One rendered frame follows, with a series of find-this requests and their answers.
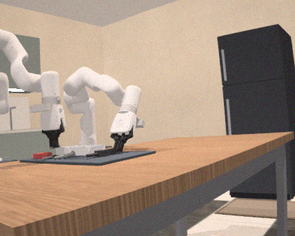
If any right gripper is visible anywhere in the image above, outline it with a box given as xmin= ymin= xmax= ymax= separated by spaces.
xmin=41 ymin=104 xmax=65 ymax=148

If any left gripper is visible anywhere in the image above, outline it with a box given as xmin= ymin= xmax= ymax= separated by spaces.
xmin=110 ymin=110 xmax=136 ymax=153

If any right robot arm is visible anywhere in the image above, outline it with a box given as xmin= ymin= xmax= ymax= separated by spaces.
xmin=0 ymin=29 xmax=62 ymax=115

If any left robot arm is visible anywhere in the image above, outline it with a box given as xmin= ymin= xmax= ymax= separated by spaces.
xmin=63 ymin=67 xmax=141 ymax=145

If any red rectangular block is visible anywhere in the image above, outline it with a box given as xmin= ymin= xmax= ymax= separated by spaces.
xmin=33 ymin=153 xmax=52 ymax=159

